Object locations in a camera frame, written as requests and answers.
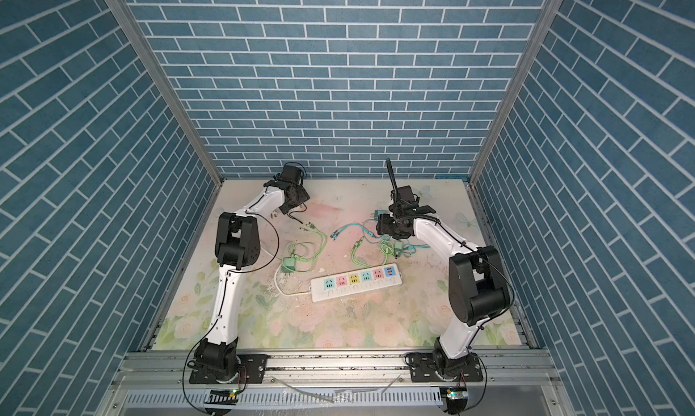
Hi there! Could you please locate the white multicolour power strip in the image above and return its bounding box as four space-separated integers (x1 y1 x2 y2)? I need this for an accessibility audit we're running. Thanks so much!
311 263 403 303

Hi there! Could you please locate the teal multi-head cable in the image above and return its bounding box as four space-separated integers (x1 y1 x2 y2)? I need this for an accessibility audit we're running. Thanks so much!
330 222 381 241

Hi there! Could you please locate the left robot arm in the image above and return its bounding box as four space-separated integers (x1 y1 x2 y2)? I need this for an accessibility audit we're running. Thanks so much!
186 162 309 384

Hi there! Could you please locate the light green multi-head cable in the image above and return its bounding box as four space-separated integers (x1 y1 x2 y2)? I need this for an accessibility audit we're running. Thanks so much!
279 221 329 270

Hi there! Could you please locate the white power strip cord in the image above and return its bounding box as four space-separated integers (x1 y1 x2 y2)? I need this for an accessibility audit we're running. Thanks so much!
272 263 313 298

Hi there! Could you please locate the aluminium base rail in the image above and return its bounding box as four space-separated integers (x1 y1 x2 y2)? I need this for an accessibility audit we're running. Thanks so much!
98 346 572 415

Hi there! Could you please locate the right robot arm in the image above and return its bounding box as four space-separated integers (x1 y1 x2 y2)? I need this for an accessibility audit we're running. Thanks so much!
376 213 513 379

